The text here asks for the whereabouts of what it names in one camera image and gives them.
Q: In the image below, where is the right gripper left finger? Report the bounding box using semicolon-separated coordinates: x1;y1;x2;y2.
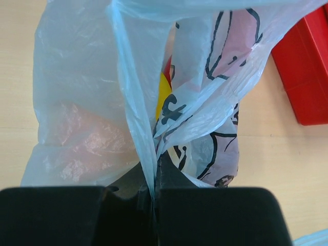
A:
1;165;155;245

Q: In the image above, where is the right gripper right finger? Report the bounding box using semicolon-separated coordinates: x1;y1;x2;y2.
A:
156;153;292;245

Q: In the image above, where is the light blue plastic bag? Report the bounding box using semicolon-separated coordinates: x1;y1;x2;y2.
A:
21;1;324;245

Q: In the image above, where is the red plastic tray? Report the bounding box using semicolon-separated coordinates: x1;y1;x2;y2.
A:
272;5;327;126

